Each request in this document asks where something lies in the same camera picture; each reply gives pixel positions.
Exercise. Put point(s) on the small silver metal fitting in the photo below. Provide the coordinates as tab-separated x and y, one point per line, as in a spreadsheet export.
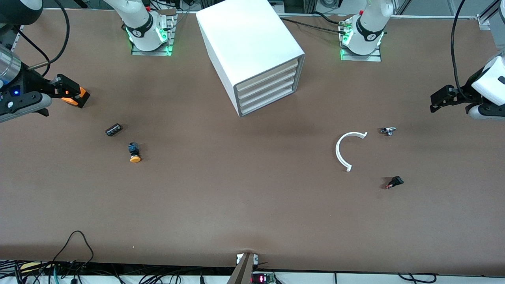
388	130

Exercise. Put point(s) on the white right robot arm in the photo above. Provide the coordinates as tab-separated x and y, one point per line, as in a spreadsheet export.
140	15

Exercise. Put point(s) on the black switch with red tip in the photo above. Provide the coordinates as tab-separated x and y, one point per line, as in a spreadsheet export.
395	182

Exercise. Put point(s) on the orange box with black base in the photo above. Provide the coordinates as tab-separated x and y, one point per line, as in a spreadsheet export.
83	98

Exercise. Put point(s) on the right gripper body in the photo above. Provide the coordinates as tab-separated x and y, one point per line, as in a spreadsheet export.
34	82

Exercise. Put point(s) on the aluminium frame profile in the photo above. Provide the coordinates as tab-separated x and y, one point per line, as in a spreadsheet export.
484	21
15	41

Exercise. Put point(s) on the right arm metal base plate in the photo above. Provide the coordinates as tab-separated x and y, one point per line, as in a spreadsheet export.
154	52

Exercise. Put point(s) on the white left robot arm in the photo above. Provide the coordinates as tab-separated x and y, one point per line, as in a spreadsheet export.
367	27

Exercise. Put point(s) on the small black cylinder component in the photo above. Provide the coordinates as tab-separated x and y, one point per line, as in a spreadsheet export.
113	129

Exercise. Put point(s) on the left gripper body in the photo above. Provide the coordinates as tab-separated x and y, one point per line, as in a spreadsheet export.
462	93

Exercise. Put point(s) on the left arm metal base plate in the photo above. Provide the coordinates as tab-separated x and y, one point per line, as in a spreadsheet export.
361	58

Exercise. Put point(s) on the small device with red display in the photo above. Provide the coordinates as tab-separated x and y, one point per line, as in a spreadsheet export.
262	279

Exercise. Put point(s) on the yellow push button switch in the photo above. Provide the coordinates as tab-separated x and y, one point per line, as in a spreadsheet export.
134	153

